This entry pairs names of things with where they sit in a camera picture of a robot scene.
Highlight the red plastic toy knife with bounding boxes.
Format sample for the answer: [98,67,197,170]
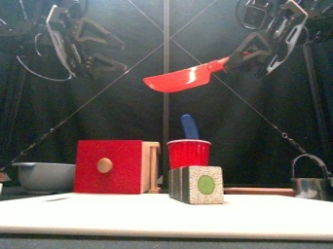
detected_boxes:
[141,52,252,94]

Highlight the toy sushi piece green centre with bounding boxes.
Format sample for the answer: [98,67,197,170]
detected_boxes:
[180,164,224,205]
[171,166,183,202]

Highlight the white cutting board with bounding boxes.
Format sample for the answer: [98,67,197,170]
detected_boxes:
[0,192,333,242]

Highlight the red wooden box with knob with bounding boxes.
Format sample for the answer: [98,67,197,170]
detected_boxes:
[70,139,163,196]

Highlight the red plastic cup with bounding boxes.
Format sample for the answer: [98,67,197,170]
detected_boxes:
[165,138,213,171]

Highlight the grey bowl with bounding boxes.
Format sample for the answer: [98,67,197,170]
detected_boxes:
[10,161,77,195]

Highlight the black cable loop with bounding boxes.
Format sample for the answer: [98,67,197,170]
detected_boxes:
[233,0,263,31]

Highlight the white cable loop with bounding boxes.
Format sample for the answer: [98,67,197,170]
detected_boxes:
[14,31,74,83]

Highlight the vertical metal frame pole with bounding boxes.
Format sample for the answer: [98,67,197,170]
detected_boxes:
[161,0,171,189]

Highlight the diagonal brace wire with turnbuckle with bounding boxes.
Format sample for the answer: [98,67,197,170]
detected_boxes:
[125,0,308,156]

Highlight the blue utensil handle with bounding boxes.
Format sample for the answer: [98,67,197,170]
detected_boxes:
[179,114,200,141]

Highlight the small metal bucket with handle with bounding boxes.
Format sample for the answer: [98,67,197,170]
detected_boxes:
[290,153,333,202]

